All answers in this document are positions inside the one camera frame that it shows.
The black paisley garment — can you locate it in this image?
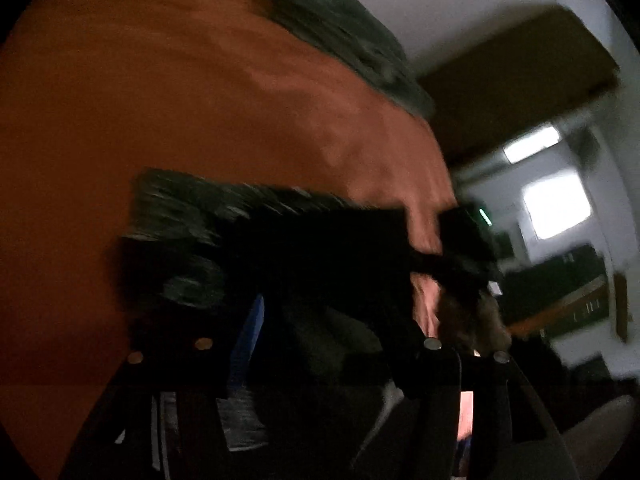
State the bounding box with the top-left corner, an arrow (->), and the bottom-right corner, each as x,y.
117,167 -> 443,480

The bright window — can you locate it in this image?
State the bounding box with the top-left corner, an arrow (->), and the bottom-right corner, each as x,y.
521,169 -> 593,242

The grey-green cloth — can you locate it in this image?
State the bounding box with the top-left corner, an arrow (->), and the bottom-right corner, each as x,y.
264,0 -> 437,120

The orange bed sheet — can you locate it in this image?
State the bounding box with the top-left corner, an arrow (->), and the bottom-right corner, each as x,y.
0,0 -> 460,480

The brown wardrobe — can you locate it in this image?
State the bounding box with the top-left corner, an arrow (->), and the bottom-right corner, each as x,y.
417,4 -> 622,167

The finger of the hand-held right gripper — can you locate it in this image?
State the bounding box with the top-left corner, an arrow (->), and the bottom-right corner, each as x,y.
409,252 -> 448,277

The dark desk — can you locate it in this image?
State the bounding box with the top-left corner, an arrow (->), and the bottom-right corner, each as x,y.
499,244 -> 612,341

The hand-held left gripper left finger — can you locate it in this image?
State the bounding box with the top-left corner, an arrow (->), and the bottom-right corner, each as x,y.
60,291 -> 271,480

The person's right hand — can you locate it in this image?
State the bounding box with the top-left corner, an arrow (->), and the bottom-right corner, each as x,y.
437,287 -> 514,357

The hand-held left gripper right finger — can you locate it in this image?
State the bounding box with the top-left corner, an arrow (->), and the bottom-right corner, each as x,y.
395,336 -> 582,480

